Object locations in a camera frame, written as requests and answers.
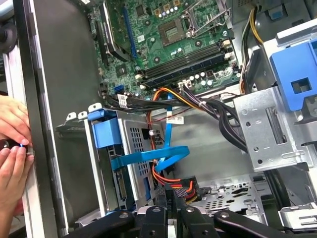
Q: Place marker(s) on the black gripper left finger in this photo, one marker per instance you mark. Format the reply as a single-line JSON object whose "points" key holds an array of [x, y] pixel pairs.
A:
{"points": [[148, 223]]}

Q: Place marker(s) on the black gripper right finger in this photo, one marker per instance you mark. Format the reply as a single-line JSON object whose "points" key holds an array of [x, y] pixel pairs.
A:
{"points": [[198, 223]]}

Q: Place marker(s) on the hard disk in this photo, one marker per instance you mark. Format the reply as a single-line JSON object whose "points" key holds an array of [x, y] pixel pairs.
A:
{"points": [[106, 134]]}

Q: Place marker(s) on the small round black tool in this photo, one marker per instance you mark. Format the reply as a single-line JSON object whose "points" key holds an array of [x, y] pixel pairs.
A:
{"points": [[7, 143]]}

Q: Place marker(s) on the silver disk bay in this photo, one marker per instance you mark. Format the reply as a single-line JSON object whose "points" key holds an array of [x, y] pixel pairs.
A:
{"points": [[125, 134]]}

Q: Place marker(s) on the person's right hand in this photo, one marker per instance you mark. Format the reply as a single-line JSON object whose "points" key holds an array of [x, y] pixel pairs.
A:
{"points": [[12, 173]]}

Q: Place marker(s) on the person's left hand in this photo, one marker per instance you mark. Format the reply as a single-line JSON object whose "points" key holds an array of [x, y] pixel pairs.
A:
{"points": [[15, 119]]}

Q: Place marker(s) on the silver drive cage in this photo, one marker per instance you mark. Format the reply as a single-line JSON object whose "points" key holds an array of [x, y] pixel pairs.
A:
{"points": [[262, 129]]}

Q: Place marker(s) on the green motherboard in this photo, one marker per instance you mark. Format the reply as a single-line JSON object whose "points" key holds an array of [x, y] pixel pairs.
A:
{"points": [[153, 54]]}

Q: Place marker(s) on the black PC case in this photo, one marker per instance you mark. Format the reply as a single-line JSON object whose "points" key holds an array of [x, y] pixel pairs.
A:
{"points": [[64, 74]]}

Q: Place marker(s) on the black graphics card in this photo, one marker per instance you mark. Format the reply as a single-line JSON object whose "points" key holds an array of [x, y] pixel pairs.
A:
{"points": [[119, 50]]}

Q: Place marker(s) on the blue expansion slot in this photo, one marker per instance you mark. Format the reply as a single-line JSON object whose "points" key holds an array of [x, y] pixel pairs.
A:
{"points": [[130, 34]]}

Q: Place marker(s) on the CPU socket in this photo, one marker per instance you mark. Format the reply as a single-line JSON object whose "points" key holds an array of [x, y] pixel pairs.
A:
{"points": [[172, 32]]}

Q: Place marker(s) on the metal socket cover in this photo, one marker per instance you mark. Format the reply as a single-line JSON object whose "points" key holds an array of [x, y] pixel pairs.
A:
{"points": [[211, 26]]}

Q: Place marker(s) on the blue plastic bracket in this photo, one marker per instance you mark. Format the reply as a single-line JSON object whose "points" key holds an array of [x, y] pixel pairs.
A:
{"points": [[284, 74]]}

